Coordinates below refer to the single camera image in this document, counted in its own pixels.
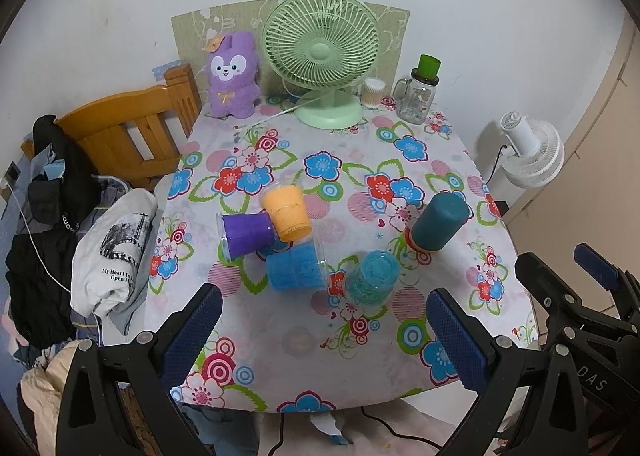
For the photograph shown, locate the white charging cable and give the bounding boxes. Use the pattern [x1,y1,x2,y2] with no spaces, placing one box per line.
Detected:
[2,175,74,295]

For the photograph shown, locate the white floor fan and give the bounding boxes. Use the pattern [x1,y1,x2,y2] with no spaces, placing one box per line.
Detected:
[499,112,565,190]

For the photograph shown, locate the glass jar mug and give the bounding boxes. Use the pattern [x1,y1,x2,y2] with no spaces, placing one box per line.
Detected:
[393,68,439,125]

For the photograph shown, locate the cotton swab container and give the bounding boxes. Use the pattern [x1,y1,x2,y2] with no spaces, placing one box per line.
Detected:
[360,77,386,109]

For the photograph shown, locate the cream jacket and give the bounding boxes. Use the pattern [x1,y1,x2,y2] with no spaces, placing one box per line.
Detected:
[21,340,80,455]

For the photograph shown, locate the turquoise clear cup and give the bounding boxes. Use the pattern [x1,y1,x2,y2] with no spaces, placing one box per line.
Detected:
[345,250,400,307]

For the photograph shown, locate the black clothing pile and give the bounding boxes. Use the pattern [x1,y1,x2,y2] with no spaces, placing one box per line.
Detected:
[6,115,101,349]

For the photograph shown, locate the orange cup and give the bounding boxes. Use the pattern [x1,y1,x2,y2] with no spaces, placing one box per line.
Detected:
[262,183,312,243]

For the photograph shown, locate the floral tablecloth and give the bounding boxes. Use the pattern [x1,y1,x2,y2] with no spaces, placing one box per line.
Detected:
[144,97,538,413]

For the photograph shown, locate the green desk fan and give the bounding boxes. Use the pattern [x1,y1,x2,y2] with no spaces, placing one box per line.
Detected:
[262,0,380,130]

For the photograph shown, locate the dark teal cup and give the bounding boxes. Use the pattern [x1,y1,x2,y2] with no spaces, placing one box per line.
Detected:
[410,192,470,251]

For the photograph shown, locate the wooden chair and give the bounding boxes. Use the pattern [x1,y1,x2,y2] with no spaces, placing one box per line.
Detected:
[20,62,203,190]

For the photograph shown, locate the white fan power cable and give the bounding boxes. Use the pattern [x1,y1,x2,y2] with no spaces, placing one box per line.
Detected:
[232,88,336,135]

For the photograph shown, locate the blue cup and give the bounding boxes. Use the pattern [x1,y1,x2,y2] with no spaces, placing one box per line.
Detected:
[266,237,329,291]

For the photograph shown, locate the purple cup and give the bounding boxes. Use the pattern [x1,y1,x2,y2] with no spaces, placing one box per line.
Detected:
[217,213,276,261]

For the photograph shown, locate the white printed t-shirt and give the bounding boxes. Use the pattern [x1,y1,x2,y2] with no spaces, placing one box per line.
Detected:
[70,189,157,329]

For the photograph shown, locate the purple plush bunny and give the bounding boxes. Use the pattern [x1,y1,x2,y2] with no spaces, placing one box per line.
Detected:
[204,31,260,119]

